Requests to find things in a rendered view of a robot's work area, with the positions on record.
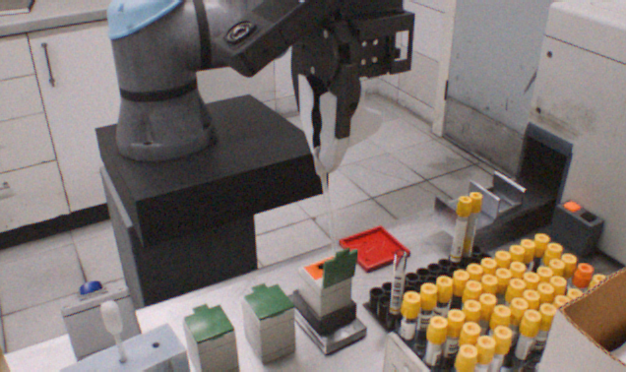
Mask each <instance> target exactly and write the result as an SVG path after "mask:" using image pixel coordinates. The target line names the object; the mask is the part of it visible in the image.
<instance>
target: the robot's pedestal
mask: <svg viewBox="0 0 626 372"><path fill-rule="evenodd" d="M99 173H100V175H101V181H102V185H103V189H104V194H105V199H106V203H107V207H108V211H109V216H110V221H111V226H112V230H114V234H115V240H116V244H117V248H118V253H119V257H120V263H121V267H122V271H123V276H124V279H125V285H126V286H127V287H128V288H129V289H130V293H131V296H132V300H133V304H134V308H135V310H138V309H141V308H144V307H147V306H150V305H152V304H155V303H158V302H161V301H164V300H167V299H170V298H172V297H175V296H178V295H181V294H184V293H187V292H190V291H192V290H195V289H199V288H202V287H205V286H208V285H211V284H213V283H216V282H220V281H223V280H226V279H230V278H233V277H236V276H240V275H243V274H246V273H249V272H251V271H254V270H258V253H257V250H256V236H255V219H254V215H253V216H250V217H245V218H240V219H237V220H234V221H231V222H230V223H226V224H223V225H220V226H217V227H213V228H210V229H206V230H202V231H199V232H196V233H193V234H189V235H185V236H182V237H179V238H175V239H172V240H169V241H166V242H162V243H159V244H156V245H152V246H149V247H146V248H144V246H143V244H142V242H141V240H140V238H139V236H138V234H137V231H136V229H135V227H134V225H133V223H132V221H131V220H130V218H129V215H128V213H127V212H126V211H125V209H124V207H123V205H122V203H121V201H120V199H119V196H118V194H117V192H116V190H115V188H114V186H113V184H112V182H111V180H110V177H109V175H108V173H107V171H106V169H105V167H104V166H101V167H100V168H99Z"/></svg>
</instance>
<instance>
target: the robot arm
mask: <svg viewBox="0 0 626 372"><path fill-rule="evenodd" d="M403 1H404V0H112V1H111V3H110V4H109V5H108V7H107V20H108V26H109V33H108V38H110V43H111V48H112V53H113V58H114V63H115V69H116V79H117V84H118V88H119V92H120V99H121V103H120V110H119V117H118V125H117V132H116V136H115V140H116V145H117V150H118V151H119V153H120V154H121V155H123V156H125V157H127V158H131V159H134V160H135V161H142V162H156V161H164V160H173V159H178V158H183V157H185V156H189V155H194V154H197V153H199V152H201V151H203V150H204V148H206V147H207V146H208V145H211V144H212V142H213V141H214V140H215V137H216V133H215V125H214V121H213V119H212V116H211V114H210V112H209V109H208V108H207V106H206V104H205V102H204V99H203V97H202V96H201V95H200V93H199V90H198V85H197V80H198V77H197V72H200V71H207V70H214V69H223V68H230V67H231V69H232V70H233V71H236V72H237V73H239V74H240V75H241V76H243V77H246V78H252V77H254V76H256V75H257V74H258V72H259V71H261V70H262V69H263V68H264V67H265V66H267V65H269V64H270V63H271V62H273V61H274V60H278V59H281V58H282V57H285V55H286V53H287V52H288V50H289V48H290V47H291V60H290V68H291V79H292V85H293V90H294V96H295V101H296V106H297V112H298V113H299V115H301V120H302V125H303V129H304V132H305V135H306V138H307V142H308V144H309V147H310V150H311V154H312V152H313V150H315V149H316V148H317V147H319V146H321V149H320V153H319V159H320V160H321V162H322V163H323V165H324V168H325V169H326V171H328V172H329V173H332V172H335V171H336V169H337V168H338V167H339V165H340V163H342V161H343V159H344V155H345V154H346V150H347V149H348V148H350V147H352V146H353V145H356V144H358V143H360V142H361V141H363V140H365V139H367V137H368V136H371V135H373V134H375V133H376V132H377V131H378V130H379V129H380V127H381V125H382V115H381V113H380V112H379V111H376V110H373V109H369V108H366V106H365V104H364V88H363V86H362V85H361V82H360V78H363V77H366V78H368V79H370V78H376V77H380V76H384V75H387V73H389V75H396V74H399V73H403V72H408V71H410V67H411V55H412V45H413V33H414V22H415V13H413V12H409V11H406V10H404V8H403ZM400 31H408V43H407V58H406V59H401V60H396V59H399V58H401V49H400V48H397V47H395V46H396V32H400ZM394 60H396V61H394Z"/></svg>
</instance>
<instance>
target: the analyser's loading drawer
mask: <svg viewBox="0 0 626 372"><path fill-rule="evenodd" d="M559 186H560V185H558V183H556V182H554V181H552V180H550V179H549V178H547V176H545V175H543V174H541V173H540V172H538V171H536V172H533V173H530V174H527V175H524V176H522V177H519V179H516V180H513V181H511V180H509V179H508V177H506V176H504V175H503V174H501V173H499V172H498V171H494V173H493V177H492V183H491V184H490V185H488V186H485V187H480V186H479V185H477V184H476V183H474V182H473V181H470V182H469V193H468V197H470V193H471V192H478V193H480V194H481V195H482V200H481V202H482V205H481V210H480V212H478V219H477V224H476V230H475V235H478V234H479V233H482V232H484V230H487V229H489V228H492V227H495V226H497V225H500V224H502V223H505V222H508V221H511V220H513V219H516V218H518V217H520V216H523V215H525V214H528V213H530V212H533V211H535V210H538V209H540V208H543V207H545V206H548V205H551V204H553V203H555V202H556V197H557V194H558V190H559ZM458 202H459V200H458V201H455V202H453V203H449V202H447V201H446V200H445V199H443V198H442V197H440V196H436V197H435V202H434V211H433V219H432V221H434V222H435V223H436V224H438V226H439V227H441V228H442V229H444V230H445V231H446V232H448V233H449V234H450V235H451V236H453V237H454V233H455V226H456V219H457V214H456V209H457V203H458Z"/></svg>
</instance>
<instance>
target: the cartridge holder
mask: <svg viewBox="0 0 626 372"><path fill-rule="evenodd" d="M288 298H289V299H290V301H291V303H292V304H293V305H294V316H295V317H294V318H295V319H296V320H297V323H299V324H300V325H301V326H302V327H303V329H304V330H305V331H306V332H307V334H308V335H309V336H310V337H311V338H312V340H313V341H315V342H316V343H317V344H318V345H319V346H320V347H321V348H322V350H323V351H324V353H325V354H328V353H330V351H333V350H335V349H337V348H339V347H341V346H343V345H345V344H347V343H350V342H352V341H356V340H358V339H360V338H362V337H364V336H367V326H366V325H365V324H364V323H362V322H361V321H360V320H359V319H358V318H357V317H356V303H355V301H354V300H353V299H351V304H349V305H347V306H346V307H343V308H340V309H338V310H336V311H334V312H332V313H328V314H326V315H324V316H322V317H320V316H319V315H318V314H317V313H316V312H315V310H313V309H312V308H311V307H310V306H309V305H308V303H307V302H306V301H305V300H304V298H303V297H302V296H301V294H300V293H298V289H296V290H294V291H293V292H292V294H290V295H288Z"/></svg>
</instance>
